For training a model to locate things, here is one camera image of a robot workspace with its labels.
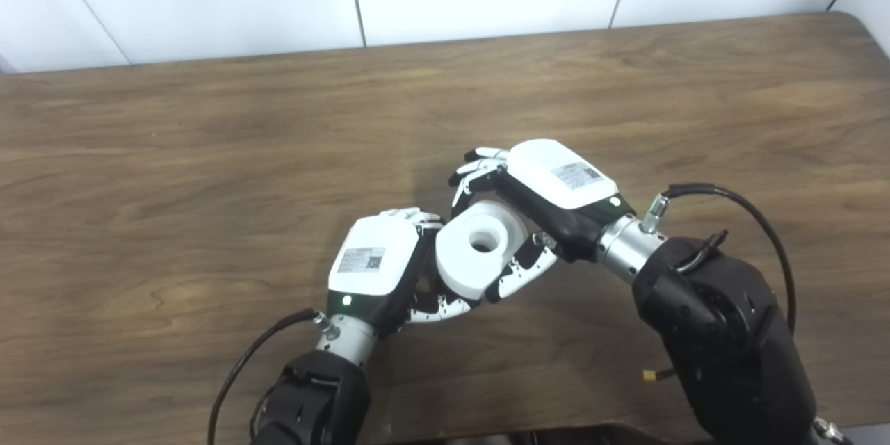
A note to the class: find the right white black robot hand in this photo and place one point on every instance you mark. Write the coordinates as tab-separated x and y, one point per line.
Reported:
556	174

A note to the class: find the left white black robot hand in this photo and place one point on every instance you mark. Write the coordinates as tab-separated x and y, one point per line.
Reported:
368	257

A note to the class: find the round white plastic piece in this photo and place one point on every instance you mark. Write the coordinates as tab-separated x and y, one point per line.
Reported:
462	261

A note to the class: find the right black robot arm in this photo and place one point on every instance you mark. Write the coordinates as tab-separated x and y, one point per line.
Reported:
723	334

